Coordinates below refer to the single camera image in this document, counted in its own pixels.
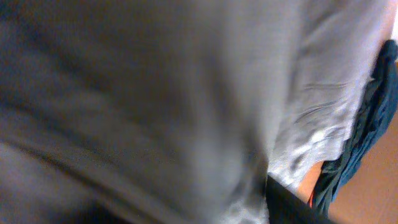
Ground red garment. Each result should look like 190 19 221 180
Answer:
307 190 315 208

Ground navy blue garment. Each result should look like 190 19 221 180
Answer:
312 40 397 216

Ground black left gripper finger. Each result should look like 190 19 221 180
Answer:
266 176 335 224

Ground grey shorts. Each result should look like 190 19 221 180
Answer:
1 0 394 223

